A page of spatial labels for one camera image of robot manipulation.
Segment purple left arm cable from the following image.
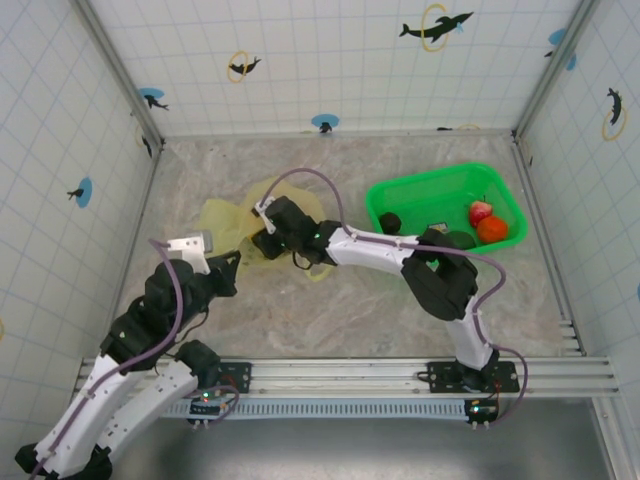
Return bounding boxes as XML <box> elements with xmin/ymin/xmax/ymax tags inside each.
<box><xmin>29</xmin><ymin>238</ymin><xmax>241</xmax><ymax>480</ymax></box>

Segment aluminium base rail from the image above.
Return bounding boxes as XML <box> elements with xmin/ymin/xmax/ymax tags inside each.
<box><xmin>74</xmin><ymin>356</ymin><xmax>621</xmax><ymax>400</ymax></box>

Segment aluminium side rail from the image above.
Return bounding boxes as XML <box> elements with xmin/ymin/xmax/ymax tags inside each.
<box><xmin>82</xmin><ymin>144</ymin><xmax>165</xmax><ymax>359</ymax></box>
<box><xmin>512</xmin><ymin>134</ymin><xmax>587</xmax><ymax>357</ymax></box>

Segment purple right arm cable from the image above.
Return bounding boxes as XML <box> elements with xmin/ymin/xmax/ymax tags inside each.
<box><xmin>259</xmin><ymin>168</ymin><xmax>530</xmax><ymax>429</ymax></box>

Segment large dolphin ring sticker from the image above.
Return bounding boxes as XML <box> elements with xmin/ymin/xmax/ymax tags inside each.
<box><xmin>398</xmin><ymin>3</ymin><xmax>475</xmax><ymax>54</ymax></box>

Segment red fake apple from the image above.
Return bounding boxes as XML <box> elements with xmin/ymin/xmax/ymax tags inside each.
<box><xmin>467</xmin><ymin>197</ymin><xmax>494</xmax><ymax>226</ymax></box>

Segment green fake avocado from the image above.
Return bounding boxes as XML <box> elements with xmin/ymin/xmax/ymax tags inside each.
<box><xmin>446</xmin><ymin>228</ymin><xmax>477</xmax><ymax>250</ymax></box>

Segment green plastic basket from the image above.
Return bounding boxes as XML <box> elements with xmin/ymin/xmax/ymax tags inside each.
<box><xmin>364</xmin><ymin>162</ymin><xmax>530</xmax><ymax>250</ymax></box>

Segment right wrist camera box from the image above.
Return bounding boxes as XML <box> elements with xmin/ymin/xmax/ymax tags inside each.
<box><xmin>251</xmin><ymin>195</ymin><xmax>307</xmax><ymax>235</ymax></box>

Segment aluminium corner post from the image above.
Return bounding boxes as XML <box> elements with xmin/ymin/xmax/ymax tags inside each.
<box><xmin>512</xmin><ymin>0</ymin><xmax>604</xmax><ymax>144</ymax></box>
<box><xmin>73</xmin><ymin>0</ymin><xmax>167</xmax><ymax>154</ymax></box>

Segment grey slotted cable duct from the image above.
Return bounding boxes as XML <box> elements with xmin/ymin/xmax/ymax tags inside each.
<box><xmin>159</xmin><ymin>398</ymin><xmax>474</xmax><ymax>420</ymax></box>

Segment yellow-green avocado print bag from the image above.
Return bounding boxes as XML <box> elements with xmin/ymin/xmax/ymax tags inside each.
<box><xmin>201</xmin><ymin>182</ymin><xmax>334</xmax><ymax>285</ymax></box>

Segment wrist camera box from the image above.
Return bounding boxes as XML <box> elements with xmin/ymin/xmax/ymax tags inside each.
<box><xmin>166</xmin><ymin>228</ymin><xmax>215</xmax><ymax>275</ymax></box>
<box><xmin>251</xmin><ymin>195</ymin><xmax>307</xmax><ymax>235</ymax></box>

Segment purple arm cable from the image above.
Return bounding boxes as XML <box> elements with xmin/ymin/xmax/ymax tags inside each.
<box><xmin>29</xmin><ymin>238</ymin><xmax>241</xmax><ymax>480</ymax></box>
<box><xmin>259</xmin><ymin>168</ymin><xmax>530</xmax><ymax>429</ymax></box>

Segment red fake tomato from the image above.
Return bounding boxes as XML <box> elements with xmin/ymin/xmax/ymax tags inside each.
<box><xmin>475</xmin><ymin>215</ymin><xmax>510</xmax><ymax>245</ymax></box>

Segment aluminium back rail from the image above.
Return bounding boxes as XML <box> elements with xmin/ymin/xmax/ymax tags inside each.
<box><xmin>162</xmin><ymin>128</ymin><xmax>516</xmax><ymax>139</ymax></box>

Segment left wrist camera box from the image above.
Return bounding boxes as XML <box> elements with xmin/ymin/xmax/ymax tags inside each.
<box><xmin>166</xmin><ymin>228</ymin><xmax>215</xmax><ymax>275</ymax></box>

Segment marbled plastic table cover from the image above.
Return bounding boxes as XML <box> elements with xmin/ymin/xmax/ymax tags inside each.
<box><xmin>122</xmin><ymin>134</ymin><xmax>569</xmax><ymax>360</ymax></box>

